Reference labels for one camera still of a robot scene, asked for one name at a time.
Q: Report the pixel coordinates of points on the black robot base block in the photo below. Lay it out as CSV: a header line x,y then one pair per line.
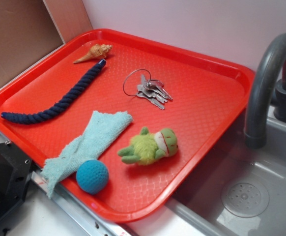
x,y
15,171

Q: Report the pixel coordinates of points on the red plastic tray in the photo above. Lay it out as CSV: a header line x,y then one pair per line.
x,y
208,95

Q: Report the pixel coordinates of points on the green plush frog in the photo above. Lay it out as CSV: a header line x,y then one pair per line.
x,y
147,148

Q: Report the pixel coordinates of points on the light blue cloth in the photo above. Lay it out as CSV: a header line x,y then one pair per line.
x,y
101,131

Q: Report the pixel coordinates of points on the blue textured ball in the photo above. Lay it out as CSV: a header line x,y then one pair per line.
x,y
92,176

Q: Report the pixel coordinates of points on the tan conch seashell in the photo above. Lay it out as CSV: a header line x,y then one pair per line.
x,y
97,51

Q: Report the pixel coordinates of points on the grey plastic sink basin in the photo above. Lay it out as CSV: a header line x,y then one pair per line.
x,y
198,198

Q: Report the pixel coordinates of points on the sink drain cover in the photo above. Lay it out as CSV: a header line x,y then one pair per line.
x,y
244,198

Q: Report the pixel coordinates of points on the grey curved faucet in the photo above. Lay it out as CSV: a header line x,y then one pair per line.
x,y
268,89

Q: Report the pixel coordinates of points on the brown cardboard panel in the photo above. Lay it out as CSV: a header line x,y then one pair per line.
x,y
31,29

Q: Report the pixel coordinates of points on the silver keys on ring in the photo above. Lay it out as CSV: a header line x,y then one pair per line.
x,y
149,89

